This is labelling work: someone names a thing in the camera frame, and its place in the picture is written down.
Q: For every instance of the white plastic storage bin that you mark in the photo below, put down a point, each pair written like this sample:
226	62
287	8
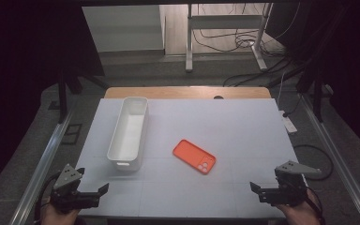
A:
129	134

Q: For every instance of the white panel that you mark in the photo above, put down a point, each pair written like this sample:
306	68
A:
122	28

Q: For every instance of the person's right hand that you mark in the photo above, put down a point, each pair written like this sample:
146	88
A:
303	214

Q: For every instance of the white power strip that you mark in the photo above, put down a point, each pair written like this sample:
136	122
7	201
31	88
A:
289	123

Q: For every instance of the white table mat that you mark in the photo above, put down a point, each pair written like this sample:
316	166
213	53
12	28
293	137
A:
218	125

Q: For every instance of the aluminium rail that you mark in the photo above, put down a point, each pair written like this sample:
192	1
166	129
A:
43	162
340	162

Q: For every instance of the person's left hand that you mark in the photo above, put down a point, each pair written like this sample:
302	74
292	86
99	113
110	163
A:
57	217

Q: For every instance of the black metal stand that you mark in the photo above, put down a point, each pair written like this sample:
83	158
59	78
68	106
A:
63	93
318	97

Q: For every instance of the white metal desk frame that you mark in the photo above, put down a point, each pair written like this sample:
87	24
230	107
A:
225	22

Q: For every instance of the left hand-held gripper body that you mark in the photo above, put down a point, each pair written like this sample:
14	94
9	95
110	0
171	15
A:
65	179

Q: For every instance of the wooden table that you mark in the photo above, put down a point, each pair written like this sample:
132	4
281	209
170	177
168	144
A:
184	92

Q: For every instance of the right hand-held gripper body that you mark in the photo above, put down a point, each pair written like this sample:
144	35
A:
289	190

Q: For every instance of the orange phone case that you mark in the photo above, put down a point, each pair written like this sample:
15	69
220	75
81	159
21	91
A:
192	154

